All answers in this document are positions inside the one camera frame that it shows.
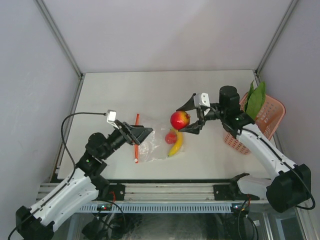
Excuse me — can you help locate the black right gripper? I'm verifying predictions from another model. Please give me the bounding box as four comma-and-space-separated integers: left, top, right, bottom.
177, 94, 227, 134

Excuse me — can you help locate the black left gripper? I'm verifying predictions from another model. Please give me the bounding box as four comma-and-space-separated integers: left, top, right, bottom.
100, 119, 152, 160

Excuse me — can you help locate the red fake tomato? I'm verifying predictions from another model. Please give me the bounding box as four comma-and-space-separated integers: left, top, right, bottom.
170, 111, 191, 130

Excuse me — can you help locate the clear zip top bag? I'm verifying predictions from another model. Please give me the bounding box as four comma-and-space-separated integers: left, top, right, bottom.
134, 113, 185, 164

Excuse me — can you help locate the green fake leafy vegetable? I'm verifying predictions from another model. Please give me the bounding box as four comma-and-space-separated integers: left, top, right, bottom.
244, 81, 266, 121

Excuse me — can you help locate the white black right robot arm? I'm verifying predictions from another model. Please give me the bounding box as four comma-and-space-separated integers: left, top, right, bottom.
178, 85, 316, 213

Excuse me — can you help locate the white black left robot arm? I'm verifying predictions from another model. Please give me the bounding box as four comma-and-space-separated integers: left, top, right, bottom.
15, 120, 153, 240

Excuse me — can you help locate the yellow fake banana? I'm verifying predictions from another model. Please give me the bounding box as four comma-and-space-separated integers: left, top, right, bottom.
167, 128, 184, 157

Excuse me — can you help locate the pink plastic basket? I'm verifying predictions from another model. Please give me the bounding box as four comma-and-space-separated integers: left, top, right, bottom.
223, 95, 286, 155

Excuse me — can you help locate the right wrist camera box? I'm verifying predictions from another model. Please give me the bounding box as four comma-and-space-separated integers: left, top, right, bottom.
193, 92, 210, 108

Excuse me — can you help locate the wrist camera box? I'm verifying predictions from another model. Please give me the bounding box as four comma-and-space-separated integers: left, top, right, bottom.
106, 109, 118, 129
193, 92, 210, 108

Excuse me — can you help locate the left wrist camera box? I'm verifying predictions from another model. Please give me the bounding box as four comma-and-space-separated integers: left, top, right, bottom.
106, 109, 118, 129

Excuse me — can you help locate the aluminium mounting rail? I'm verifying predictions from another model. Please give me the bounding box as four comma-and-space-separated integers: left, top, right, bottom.
37, 181, 273, 202

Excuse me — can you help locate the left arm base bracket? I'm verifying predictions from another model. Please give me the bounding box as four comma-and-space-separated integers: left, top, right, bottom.
97, 183, 126, 202

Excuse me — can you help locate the perforated cable tray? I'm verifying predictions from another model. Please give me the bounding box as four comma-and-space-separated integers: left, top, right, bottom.
76, 202, 233, 214

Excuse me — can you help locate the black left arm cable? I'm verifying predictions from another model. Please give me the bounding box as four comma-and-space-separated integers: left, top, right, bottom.
7, 112, 108, 240

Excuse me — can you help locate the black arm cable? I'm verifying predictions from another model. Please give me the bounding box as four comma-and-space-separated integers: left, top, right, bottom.
7, 112, 108, 240
209, 106, 316, 210

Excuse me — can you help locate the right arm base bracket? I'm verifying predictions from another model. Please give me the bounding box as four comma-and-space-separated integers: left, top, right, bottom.
213, 173, 260, 201

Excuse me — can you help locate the aluminium frame post right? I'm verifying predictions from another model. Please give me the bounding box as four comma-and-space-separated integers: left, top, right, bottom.
254, 0, 300, 79

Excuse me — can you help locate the aluminium frame post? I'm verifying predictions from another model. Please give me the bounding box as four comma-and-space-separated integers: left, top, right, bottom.
33, 0, 85, 80
254, 0, 300, 79

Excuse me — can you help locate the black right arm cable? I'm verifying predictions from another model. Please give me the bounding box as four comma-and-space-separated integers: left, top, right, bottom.
209, 106, 316, 210

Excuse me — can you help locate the aluminium frame post left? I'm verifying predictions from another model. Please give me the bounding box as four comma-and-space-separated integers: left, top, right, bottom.
33, 0, 85, 80

